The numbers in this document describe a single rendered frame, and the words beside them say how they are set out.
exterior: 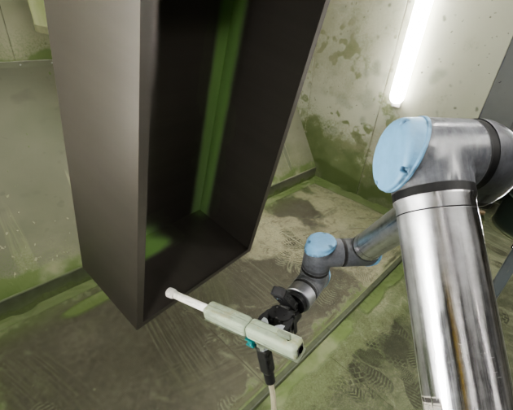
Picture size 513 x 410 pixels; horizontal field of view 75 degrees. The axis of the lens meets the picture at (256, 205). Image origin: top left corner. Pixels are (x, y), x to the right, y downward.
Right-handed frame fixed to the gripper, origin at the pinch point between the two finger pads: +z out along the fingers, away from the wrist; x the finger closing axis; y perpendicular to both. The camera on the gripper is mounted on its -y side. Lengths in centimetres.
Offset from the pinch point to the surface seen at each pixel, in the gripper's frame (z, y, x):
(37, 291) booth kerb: 9, 25, 133
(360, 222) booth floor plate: -176, 61, 34
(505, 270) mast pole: -112, 36, -55
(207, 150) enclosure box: -54, -33, 59
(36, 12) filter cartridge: -37, -97, 132
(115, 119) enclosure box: 7, -60, 24
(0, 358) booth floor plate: 35, 37, 119
